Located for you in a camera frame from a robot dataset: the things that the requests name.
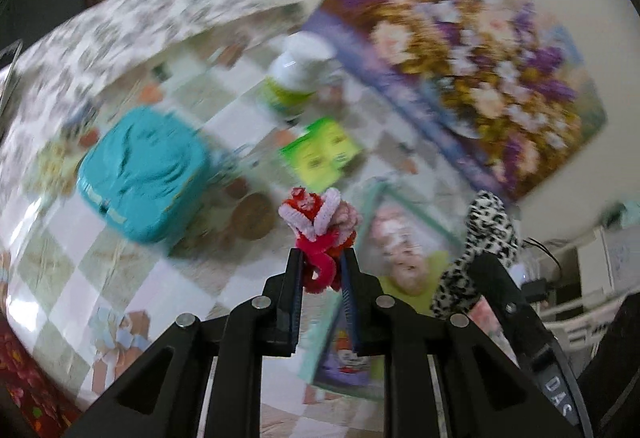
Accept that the smartphone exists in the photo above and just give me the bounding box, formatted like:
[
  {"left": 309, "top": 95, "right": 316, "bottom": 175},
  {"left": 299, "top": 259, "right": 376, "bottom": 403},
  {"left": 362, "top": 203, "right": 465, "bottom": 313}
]
[{"left": 0, "top": 40, "right": 23, "bottom": 139}]

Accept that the black cable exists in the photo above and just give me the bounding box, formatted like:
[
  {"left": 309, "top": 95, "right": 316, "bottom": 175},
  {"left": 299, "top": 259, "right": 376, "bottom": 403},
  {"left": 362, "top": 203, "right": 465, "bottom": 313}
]
[{"left": 520, "top": 238, "right": 563, "bottom": 279}]

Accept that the leopard print cloth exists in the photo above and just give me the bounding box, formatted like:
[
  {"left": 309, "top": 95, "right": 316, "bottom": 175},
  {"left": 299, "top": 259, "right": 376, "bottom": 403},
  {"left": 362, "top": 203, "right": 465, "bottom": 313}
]
[{"left": 431, "top": 190, "right": 521, "bottom": 319}]

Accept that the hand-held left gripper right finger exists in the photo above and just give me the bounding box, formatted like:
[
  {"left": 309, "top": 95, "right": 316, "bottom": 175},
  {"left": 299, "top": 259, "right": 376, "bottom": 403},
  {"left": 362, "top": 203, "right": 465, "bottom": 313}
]
[{"left": 340, "top": 248, "right": 583, "bottom": 438}]

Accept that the red pink pipe-cleaner flower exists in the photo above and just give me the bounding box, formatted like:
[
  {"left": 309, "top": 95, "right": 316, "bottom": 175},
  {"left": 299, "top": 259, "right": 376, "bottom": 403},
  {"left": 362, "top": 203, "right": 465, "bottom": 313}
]
[{"left": 277, "top": 187, "right": 363, "bottom": 293}]

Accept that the flower painting canvas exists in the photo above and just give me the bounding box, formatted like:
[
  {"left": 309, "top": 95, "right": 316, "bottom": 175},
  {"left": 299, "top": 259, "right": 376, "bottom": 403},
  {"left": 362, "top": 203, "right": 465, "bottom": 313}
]
[{"left": 302, "top": 0, "right": 608, "bottom": 203}]

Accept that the red floral cloth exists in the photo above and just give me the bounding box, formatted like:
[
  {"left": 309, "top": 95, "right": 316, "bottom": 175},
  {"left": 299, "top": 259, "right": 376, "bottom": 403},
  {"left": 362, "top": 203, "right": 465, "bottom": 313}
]
[{"left": 0, "top": 318, "right": 83, "bottom": 438}]

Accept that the teal plastic box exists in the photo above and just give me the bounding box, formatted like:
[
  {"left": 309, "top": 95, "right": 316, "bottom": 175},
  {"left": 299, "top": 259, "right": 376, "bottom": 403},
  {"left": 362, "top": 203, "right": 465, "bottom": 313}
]
[{"left": 76, "top": 106, "right": 211, "bottom": 243}]

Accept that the pink plush toy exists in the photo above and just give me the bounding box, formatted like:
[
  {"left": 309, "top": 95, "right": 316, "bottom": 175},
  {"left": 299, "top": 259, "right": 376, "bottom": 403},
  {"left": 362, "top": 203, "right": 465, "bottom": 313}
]
[{"left": 372, "top": 208, "right": 426, "bottom": 293}]

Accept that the yellow-green cloth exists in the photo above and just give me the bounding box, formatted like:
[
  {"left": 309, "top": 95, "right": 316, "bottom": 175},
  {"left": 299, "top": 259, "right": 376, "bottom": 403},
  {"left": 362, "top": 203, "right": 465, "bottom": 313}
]
[{"left": 380, "top": 250, "right": 451, "bottom": 313}]

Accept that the white plastic basket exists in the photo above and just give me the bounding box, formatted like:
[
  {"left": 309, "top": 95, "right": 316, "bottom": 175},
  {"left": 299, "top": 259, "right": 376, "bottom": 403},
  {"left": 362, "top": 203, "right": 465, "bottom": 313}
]
[{"left": 540, "top": 225, "right": 640, "bottom": 354}]

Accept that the small green carton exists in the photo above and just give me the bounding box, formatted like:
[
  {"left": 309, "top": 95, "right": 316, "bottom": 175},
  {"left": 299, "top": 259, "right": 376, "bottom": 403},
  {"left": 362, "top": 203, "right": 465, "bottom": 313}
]
[{"left": 280, "top": 117, "right": 363, "bottom": 191}]

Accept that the white bottle with green label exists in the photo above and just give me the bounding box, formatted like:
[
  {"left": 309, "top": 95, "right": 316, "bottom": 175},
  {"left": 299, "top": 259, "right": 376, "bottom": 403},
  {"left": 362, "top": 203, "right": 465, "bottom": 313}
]
[{"left": 260, "top": 32, "right": 337, "bottom": 123}]

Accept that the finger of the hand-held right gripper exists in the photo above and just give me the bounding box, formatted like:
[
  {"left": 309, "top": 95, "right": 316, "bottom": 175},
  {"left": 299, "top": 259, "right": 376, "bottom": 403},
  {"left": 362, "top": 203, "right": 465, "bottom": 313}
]
[{"left": 469, "top": 252, "right": 557, "bottom": 369}]

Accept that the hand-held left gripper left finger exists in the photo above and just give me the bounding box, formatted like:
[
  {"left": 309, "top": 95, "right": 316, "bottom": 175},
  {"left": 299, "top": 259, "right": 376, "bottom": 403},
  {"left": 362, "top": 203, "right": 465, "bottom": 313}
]
[{"left": 62, "top": 248, "right": 306, "bottom": 438}]

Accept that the grey floral fabric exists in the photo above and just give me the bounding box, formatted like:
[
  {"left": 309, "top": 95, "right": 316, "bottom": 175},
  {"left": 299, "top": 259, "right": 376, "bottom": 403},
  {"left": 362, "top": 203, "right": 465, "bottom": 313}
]
[{"left": 0, "top": 0, "right": 306, "bottom": 219}]

